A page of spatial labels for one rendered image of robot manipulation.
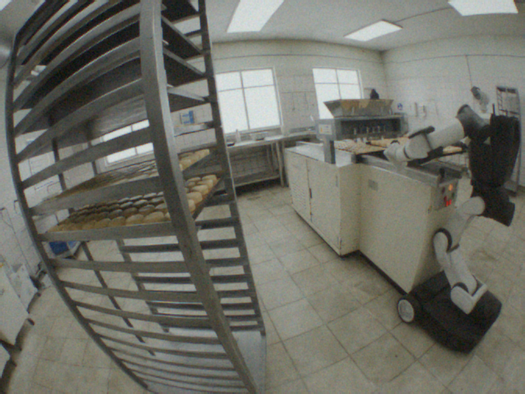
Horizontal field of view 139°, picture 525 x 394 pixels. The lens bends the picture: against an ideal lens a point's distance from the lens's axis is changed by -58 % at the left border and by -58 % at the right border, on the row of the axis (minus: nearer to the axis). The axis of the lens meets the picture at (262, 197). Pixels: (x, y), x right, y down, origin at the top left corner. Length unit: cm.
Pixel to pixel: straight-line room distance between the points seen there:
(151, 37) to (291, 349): 147
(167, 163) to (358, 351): 133
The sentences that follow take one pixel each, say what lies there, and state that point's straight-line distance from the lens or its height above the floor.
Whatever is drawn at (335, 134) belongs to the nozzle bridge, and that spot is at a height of 107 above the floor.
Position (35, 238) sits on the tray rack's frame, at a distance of 85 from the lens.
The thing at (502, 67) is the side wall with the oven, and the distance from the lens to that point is 526.
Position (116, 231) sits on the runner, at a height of 106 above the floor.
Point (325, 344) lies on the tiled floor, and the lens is 144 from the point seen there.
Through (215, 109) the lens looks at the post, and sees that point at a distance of 80.
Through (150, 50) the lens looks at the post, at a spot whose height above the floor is 137.
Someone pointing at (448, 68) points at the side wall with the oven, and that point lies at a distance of 567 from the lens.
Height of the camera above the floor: 121
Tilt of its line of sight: 19 degrees down
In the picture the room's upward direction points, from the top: 9 degrees counter-clockwise
